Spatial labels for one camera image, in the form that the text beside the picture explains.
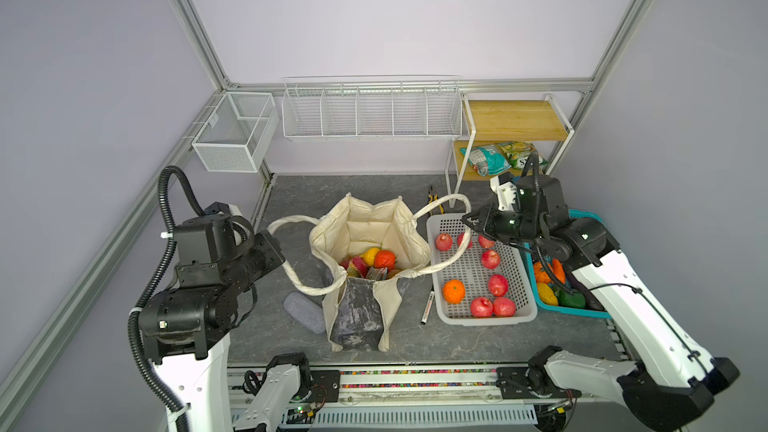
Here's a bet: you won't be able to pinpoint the orange tangerine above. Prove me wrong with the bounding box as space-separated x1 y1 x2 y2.
442 279 466 305

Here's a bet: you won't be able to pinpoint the silver marker pen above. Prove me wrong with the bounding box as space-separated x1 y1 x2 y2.
420 290 435 325

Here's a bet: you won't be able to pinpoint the long white wire basket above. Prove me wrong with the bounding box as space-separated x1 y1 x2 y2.
282 75 463 140

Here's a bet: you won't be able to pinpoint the teal snack bag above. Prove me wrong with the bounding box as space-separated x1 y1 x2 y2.
460 144 511 177

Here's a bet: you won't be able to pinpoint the green pink snack bag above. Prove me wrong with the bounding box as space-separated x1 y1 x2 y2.
366 267 389 281

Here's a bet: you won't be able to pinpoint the small orange pumpkin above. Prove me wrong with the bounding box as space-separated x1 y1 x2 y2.
533 261 552 284

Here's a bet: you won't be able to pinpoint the green Fox's candy bag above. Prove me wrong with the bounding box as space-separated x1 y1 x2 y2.
496 141 549 171

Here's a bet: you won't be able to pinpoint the cream canvas grocery bag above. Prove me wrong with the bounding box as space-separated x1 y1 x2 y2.
268 194 472 352

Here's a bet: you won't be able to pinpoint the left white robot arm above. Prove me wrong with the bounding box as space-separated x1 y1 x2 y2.
127 165 313 431

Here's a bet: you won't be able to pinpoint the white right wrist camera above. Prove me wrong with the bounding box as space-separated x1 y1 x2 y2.
490 172 517 211

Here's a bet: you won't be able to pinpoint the pink dragon fruit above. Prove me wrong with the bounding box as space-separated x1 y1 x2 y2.
341 256 369 278

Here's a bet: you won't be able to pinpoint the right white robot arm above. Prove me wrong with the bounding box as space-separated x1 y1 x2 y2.
462 175 740 431

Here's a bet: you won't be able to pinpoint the green pepper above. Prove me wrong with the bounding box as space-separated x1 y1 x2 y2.
557 290 587 309

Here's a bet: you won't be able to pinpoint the yellow vegetable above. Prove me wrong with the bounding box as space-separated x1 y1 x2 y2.
536 282 559 307

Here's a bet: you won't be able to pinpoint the white wooden two-tier shelf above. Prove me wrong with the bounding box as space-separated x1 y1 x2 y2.
444 93 575 194

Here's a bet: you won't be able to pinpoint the orange carrot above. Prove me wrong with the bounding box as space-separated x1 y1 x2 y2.
551 259 567 284

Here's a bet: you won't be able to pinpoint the red tomato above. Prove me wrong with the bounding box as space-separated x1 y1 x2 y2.
373 250 397 271

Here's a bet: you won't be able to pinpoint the grey cloth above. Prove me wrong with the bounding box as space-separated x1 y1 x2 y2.
283 292 326 334

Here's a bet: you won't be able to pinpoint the white plastic fruit basket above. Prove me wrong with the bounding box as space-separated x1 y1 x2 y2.
432 240 538 326

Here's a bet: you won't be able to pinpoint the red apple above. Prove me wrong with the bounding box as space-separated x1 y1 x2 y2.
481 249 501 270
488 274 509 297
457 233 472 248
434 233 453 252
477 236 495 249
493 297 517 317

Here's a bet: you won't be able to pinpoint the yellow handled pliers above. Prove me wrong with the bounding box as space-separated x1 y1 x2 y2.
428 185 445 216

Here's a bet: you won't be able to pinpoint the small white wire basket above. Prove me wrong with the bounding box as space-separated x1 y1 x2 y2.
192 92 279 173

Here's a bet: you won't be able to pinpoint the teal plastic vegetable basket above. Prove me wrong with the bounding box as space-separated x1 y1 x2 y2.
524 208 613 320

